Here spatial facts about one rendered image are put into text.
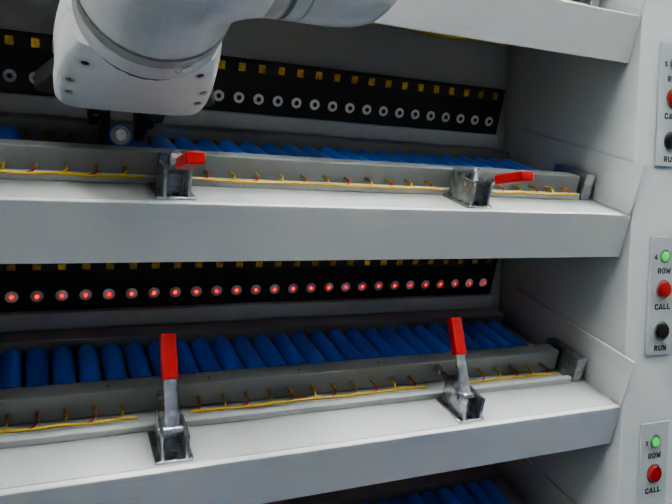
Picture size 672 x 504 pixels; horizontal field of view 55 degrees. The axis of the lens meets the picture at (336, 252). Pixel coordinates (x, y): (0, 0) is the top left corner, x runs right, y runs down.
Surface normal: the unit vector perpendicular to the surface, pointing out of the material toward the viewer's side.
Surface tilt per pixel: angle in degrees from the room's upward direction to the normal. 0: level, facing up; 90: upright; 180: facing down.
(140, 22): 158
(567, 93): 90
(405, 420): 17
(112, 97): 169
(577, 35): 106
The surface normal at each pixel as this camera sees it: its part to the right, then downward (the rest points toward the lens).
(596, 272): -0.91, 0.00
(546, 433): 0.39, 0.34
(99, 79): -0.04, 0.98
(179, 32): 0.18, 0.98
